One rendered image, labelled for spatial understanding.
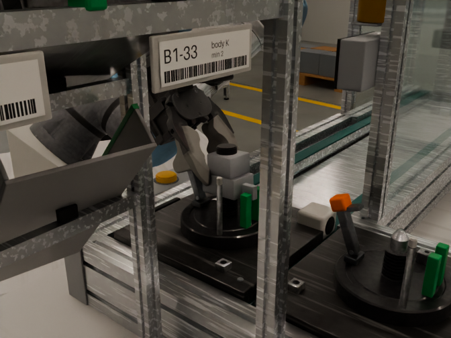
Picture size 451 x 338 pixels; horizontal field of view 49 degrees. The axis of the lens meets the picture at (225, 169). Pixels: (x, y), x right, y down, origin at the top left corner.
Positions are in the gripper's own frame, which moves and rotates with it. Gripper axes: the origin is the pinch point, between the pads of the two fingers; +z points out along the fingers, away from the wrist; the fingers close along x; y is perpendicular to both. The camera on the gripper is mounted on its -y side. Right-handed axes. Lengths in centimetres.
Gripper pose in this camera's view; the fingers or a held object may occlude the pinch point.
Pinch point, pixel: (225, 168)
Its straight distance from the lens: 73.6
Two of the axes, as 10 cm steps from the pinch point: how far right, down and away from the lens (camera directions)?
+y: -6.0, 4.1, 6.8
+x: -6.3, 2.8, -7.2
